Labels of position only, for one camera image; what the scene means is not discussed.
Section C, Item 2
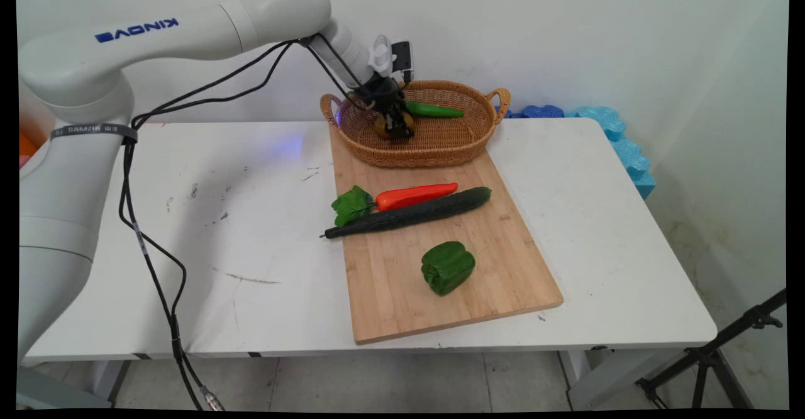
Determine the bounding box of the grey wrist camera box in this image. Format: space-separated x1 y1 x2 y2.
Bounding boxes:
389 40 414 85

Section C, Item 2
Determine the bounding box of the orange carrot with green leaves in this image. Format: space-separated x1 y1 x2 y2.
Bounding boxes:
331 182 459 228

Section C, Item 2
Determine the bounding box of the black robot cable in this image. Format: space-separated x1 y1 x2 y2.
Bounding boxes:
118 32 369 410
118 34 362 410

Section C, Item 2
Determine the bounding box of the green bell pepper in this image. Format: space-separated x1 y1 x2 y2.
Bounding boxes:
421 241 477 296

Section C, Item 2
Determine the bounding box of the light blue foam mat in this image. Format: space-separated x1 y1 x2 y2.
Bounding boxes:
565 106 657 200

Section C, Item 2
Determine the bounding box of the black tripod stand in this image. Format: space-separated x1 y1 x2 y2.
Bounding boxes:
635 288 787 410

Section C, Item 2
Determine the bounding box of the bamboo cutting board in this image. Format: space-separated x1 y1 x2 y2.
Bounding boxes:
328 125 565 346

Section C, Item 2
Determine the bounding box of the grey velcro strap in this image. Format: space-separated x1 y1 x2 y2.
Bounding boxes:
50 123 140 147

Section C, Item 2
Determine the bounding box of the woven wicker basket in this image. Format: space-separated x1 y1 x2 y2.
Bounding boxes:
320 80 511 169

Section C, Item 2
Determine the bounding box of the white table leg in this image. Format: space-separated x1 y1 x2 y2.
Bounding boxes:
558 349 636 410

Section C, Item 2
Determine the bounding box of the long green chili pepper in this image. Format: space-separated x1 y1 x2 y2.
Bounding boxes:
404 99 465 120

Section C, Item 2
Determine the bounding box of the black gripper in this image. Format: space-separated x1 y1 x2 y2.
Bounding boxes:
352 74 416 140

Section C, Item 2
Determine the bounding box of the dark green cucumber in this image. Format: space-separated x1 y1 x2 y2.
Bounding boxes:
320 187 493 240

